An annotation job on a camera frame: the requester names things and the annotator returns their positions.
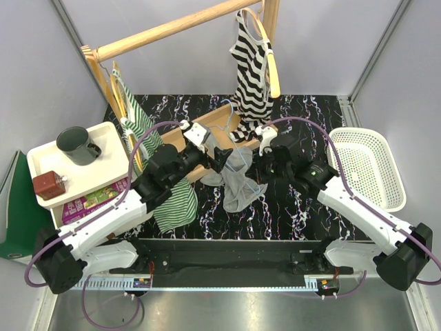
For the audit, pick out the purple book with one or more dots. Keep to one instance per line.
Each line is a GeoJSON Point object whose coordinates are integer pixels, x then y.
{"type": "Point", "coordinates": [85, 205]}

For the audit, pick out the wooden hanger left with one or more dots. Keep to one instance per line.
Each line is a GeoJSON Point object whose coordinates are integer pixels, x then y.
{"type": "Point", "coordinates": [125, 107]}

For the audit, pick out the wooden hanger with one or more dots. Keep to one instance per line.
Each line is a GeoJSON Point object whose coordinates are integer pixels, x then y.
{"type": "Point", "coordinates": [125, 107]}
{"type": "Point", "coordinates": [274, 83]}

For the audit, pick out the grey tank top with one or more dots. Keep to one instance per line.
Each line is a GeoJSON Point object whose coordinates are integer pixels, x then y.
{"type": "Point", "coordinates": [237, 195]}

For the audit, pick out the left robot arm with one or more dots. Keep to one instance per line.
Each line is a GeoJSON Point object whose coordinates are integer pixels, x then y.
{"type": "Point", "coordinates": [65, 255]}

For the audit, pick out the wooden clothes rack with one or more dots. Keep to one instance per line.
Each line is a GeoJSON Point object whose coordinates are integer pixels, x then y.
{"type": "Point", "coordinates": [163, 47]}

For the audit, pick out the dark green mug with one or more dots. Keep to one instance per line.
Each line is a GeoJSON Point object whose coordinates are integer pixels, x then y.
{"type": "Point", "coordinates": [76, 144]}

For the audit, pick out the white perforated plastic basket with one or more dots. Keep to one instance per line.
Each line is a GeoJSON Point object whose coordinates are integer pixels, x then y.
{"type": "Point", "coordinates": [369, 166]}

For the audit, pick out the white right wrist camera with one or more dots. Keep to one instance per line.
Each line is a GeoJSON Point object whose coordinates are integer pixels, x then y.
{"type": "Point", "coordinates": [265, 136]}

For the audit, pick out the red brown cube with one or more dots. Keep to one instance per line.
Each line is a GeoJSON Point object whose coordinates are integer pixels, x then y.
{"type": "Point", "coordinates": [49, 185]}

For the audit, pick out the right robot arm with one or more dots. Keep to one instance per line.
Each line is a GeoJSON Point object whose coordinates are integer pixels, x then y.
{"type": "Point", "coordinates": [398, 251]}

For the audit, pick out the blue wire hanger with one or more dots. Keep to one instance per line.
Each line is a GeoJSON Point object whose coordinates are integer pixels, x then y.
{"type": "Point", "coordinates": [226, 130]}

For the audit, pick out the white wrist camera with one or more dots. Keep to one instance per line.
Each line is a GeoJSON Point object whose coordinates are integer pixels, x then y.
{"type": "Point", "coordinates": [265, 136]}
{"type": "Point", "coordinates": [195, 133]}

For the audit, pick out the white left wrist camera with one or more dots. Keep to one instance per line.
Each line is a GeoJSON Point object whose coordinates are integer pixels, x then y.
{"type": "Point", "coordinates": [195, 133]}

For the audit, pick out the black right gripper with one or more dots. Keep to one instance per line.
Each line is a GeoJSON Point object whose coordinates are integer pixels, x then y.
{"type": "Point", "coordinates": [256, 167]}

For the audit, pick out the green binder folder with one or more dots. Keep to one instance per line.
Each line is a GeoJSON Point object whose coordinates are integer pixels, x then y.
{"type": "Point", "coordinates": [21, 215]}

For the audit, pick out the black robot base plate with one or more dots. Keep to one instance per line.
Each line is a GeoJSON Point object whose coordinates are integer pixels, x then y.
{"type": "Point", "coordinates": [194, 263]}

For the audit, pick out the black white striped tank top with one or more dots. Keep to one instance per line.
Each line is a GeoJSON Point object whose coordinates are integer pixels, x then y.
{"type": "Point", "coordinates": [252, 101]}

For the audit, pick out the wooden hanger right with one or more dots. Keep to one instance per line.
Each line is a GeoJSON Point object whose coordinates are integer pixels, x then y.
{"type": "Point", "coordinates": [274, 83]}

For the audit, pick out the green white striped top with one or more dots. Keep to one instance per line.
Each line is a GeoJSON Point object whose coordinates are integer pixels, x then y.
{"type": "Point", "coordinates": [162, 187]}

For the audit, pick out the white bedside shelf unit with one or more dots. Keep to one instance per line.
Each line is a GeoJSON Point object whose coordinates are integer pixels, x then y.
{"type": "Point", "coordinates": [110, 167]}

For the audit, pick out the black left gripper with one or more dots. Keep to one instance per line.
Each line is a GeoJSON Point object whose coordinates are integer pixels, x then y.
{"type": "Point", "coordinates": [218, 163]}

